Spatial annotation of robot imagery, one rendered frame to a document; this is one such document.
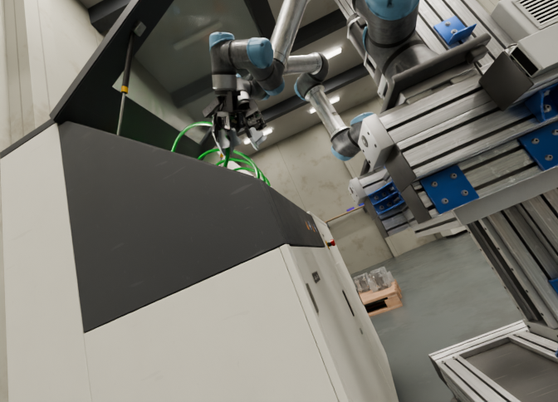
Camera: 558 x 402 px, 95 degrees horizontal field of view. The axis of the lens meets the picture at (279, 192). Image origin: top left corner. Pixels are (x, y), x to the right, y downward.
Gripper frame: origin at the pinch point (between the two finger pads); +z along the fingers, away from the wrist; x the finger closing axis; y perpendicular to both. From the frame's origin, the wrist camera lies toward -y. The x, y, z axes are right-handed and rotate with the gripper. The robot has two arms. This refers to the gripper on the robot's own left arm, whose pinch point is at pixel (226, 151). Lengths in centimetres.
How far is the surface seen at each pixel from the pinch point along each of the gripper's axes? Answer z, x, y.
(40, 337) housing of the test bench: 42, -60, -9
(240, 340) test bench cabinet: 28, -32, 41
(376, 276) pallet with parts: 201, 225, -6
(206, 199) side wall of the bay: 5.0, -23.4, 21.1
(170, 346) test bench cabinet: 33, -41, 27
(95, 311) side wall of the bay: 32, -48, 4
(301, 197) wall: 394, 756, -506
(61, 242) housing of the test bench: 21, -48, -17
